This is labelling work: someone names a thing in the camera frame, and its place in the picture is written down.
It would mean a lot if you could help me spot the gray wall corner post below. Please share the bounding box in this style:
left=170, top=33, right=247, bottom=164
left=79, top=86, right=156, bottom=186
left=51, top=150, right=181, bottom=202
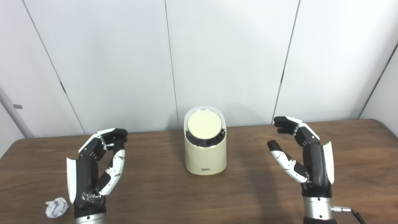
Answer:
left=0, top=86, right=34, bottom=138

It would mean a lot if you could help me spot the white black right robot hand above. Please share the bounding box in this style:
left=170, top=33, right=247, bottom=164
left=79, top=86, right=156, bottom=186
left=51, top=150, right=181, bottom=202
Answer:
left=267, top=116, right=335, bottom=198

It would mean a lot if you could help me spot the cream-colored desktop bin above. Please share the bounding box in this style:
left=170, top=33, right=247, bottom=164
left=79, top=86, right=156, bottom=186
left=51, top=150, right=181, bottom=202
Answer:
left=184, top=106, right=227, bottom=175

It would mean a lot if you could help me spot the cream round bin lid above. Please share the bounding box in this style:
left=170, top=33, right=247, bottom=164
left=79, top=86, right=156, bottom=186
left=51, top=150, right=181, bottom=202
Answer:
left=187, top=110, right=222, bottom=139

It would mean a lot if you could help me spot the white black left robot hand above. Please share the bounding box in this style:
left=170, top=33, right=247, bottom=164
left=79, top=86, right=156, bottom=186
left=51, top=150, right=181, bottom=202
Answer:
left=66, top=128, right=128, bottom=218

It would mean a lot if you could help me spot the white paper ball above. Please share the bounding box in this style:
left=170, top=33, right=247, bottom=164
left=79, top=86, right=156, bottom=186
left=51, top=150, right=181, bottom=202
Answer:
left=45, top=198, right=69, bottom=218

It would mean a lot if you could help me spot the black bin liner bag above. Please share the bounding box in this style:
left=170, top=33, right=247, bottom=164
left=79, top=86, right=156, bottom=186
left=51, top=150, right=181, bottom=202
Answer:
left=186, top=129, right=225, bottom=147

